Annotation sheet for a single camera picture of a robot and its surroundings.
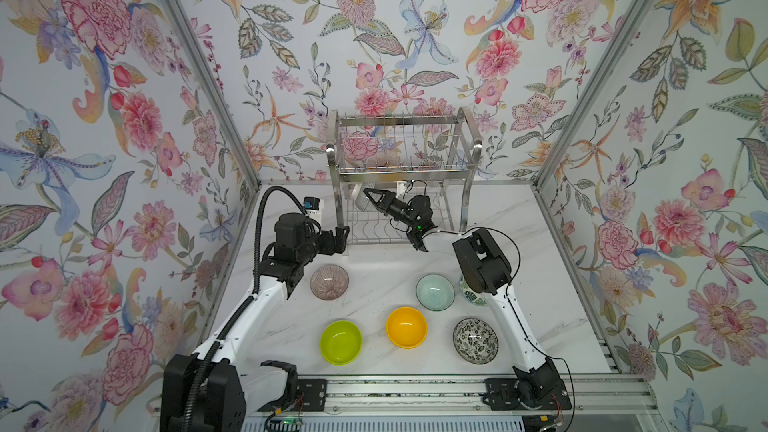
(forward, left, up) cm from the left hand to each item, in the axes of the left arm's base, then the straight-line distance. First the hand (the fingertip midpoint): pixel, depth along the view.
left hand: (338, 227), depth 82 cm
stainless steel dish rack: (+18, -19, +1) cm, 26 cm away
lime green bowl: (-24, 0, -20) cm, 32 cm away
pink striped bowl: (-7, +5, -19) cm, 21 cm away
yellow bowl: (-22, -18, -18) cm, 33 cm away
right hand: (+16, -6, -2) cm, 17 cm away
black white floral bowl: (-25, -37, -20) cm, 49 cm away
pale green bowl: (-10, -28, -19) cm, 35 cm away
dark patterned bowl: (+15, -5, -4) cm, 17 cm away
